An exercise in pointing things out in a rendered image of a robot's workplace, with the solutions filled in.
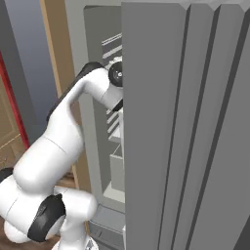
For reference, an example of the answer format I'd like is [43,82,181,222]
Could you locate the tan wooden door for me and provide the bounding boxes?
[0,75,26,171]

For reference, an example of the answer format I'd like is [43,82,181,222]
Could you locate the grey fridge door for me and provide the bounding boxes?
[120,0,250,250]

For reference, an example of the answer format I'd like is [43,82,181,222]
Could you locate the pale grey fridge crisper drawer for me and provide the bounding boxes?
[103,144,126,204]

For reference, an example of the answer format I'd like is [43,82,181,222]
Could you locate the white wire fridge shelf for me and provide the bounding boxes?
[105,108,124,145]
[101,32,123,70]

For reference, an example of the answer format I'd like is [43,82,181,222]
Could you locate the grey fridge freezer drawer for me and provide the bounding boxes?
[88,204,127,250]

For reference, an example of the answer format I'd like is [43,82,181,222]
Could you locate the red door frame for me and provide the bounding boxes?
[0,50,31,151]

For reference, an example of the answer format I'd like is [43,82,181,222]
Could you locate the tan wooden cabinet side panel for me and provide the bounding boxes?
[38,0,93,193]

